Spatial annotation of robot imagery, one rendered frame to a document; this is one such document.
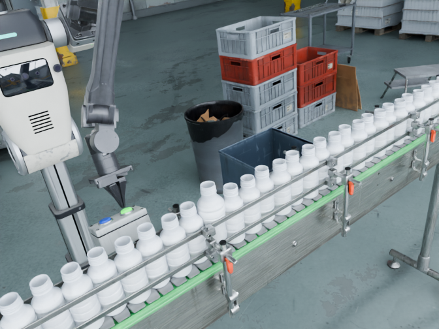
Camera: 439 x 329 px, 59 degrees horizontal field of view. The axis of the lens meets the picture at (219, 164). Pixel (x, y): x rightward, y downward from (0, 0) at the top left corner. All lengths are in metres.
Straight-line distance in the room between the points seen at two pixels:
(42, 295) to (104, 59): 0.52
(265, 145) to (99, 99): 1.01
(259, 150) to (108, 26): 1.06
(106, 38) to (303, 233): 0.76
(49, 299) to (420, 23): 7.17
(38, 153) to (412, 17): 6.86
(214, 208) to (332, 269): 1.56
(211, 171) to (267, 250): 1.91
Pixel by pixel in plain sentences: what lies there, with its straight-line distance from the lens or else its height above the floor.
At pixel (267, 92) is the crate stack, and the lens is 3.47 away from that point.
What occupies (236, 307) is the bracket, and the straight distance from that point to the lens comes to 1.05.
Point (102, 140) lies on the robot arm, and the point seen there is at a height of 1.34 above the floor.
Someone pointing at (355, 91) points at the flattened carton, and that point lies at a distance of 4.40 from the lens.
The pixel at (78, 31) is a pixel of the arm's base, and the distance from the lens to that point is 1.37.
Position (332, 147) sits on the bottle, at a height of 1.13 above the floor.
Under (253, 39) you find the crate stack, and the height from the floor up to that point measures 1.04.
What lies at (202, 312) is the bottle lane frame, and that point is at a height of 0.88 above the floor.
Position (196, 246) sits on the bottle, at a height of 1.06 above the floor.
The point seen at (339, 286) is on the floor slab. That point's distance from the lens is 2.34.
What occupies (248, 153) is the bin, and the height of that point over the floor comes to 0.87.
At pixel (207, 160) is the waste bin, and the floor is 0.32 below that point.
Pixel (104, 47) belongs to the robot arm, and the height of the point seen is 1.53.
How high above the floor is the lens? 1.69
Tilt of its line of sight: 29 degrees down
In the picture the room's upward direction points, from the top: 7 degrees counter-clockwise
